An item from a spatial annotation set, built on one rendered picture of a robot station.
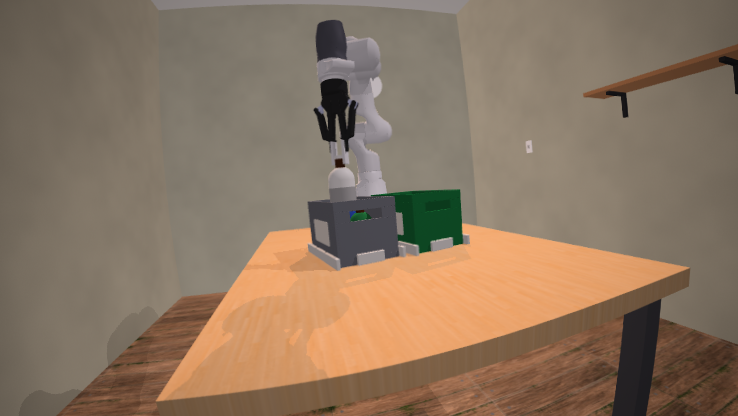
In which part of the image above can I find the green bottle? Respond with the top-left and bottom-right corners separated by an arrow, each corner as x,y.
350,210 -> 372,222

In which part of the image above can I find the grey divided bottle crate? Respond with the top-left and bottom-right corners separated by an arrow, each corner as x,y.
308,196 -> 399,268

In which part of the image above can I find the green plastic crate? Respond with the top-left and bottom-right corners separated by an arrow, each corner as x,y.
371,189 -> 463,254

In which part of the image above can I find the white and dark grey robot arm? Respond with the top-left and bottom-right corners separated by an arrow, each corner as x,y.
316,20 -> 392,196

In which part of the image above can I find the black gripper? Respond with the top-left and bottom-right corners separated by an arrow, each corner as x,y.
314,78 -> 359,165

